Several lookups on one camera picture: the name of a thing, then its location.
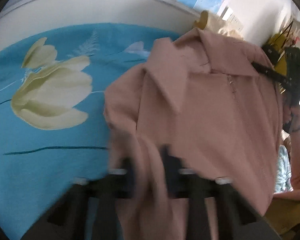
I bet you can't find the white wall socket panel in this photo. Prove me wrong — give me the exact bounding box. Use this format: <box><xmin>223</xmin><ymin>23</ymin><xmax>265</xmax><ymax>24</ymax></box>
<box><xmin>221</xmin><ymin>5</ymin><xmax>243</xmax><ymax>32</ymax></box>

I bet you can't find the pink shirt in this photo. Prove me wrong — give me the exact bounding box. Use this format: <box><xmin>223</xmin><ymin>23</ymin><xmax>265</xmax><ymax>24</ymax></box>
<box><xmin>104</xmin><ymin>29</ymin><xmax>282</xmax><ymax>239</ymax></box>

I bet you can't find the right hand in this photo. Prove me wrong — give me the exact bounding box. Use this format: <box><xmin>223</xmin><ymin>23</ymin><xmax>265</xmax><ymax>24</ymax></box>
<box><xmin>283</xmin><ymin>98</ymin><xmax>300</xmax><ymax>134</ymax></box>

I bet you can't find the blue floral bed sheet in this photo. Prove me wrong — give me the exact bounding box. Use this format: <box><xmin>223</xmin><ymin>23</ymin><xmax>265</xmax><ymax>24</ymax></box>
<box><xmin>0</xmin><ymin>23</ymin><xmax>178</xmax><ymax>239</ymax></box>

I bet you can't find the right forearm pink sleeve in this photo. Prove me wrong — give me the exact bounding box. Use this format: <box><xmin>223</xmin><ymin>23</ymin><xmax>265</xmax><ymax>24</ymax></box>
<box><xmin>274</xmin><ymin>130</ymin><xmax>300</xmax><ymax>201</ymax></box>

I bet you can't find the mustard yellow hanging garment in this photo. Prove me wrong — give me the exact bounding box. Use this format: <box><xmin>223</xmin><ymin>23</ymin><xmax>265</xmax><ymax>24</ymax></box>
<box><xmin>262</xmin><ymin>33</ymin><xmax>287</xmax><ymax>76</ymax></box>

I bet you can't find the cream garment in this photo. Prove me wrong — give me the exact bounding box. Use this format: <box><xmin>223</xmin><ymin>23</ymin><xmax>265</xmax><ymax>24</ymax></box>
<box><xmin>193</xmin><ymin>10</ymin><xmax>244</xmax><ymax>40</ymax></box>

